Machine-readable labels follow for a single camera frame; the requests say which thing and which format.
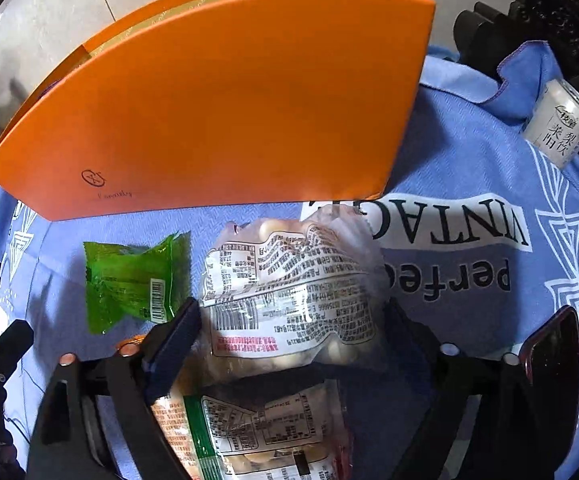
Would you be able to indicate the dark red smartphone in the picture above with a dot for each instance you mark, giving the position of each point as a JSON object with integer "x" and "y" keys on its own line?
{"x": 554, "y": 360}

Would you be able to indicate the green snack packet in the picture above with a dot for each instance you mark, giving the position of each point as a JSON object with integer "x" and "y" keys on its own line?
{"x": 129, "y": 280}

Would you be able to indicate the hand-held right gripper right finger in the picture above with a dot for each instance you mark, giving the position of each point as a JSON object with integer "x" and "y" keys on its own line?
{"x": 419, "y": 345}

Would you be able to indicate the orange cardboard box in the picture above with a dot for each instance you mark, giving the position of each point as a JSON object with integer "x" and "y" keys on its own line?
{"x": 229, "y": 110}

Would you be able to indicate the green label nut packet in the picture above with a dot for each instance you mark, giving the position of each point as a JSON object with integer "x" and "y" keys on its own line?
{"x": 259, "y": 425}

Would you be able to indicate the dark carved furniture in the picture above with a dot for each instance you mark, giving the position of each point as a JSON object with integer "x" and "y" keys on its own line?
{"x": 559, "y": 10}

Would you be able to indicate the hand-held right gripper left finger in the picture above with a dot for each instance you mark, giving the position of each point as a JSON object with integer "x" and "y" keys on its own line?
{"x": 174, "y": 342}

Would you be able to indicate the white drink can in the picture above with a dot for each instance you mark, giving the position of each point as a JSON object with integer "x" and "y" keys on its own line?
{"x": 559, "y": 122}

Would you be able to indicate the blue printed cloth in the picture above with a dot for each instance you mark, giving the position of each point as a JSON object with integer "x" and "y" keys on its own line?
{"x": 469, "y": 170}

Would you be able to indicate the clear packet of white nuts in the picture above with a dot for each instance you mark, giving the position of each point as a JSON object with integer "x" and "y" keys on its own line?
{"x": 289, "y": 290}

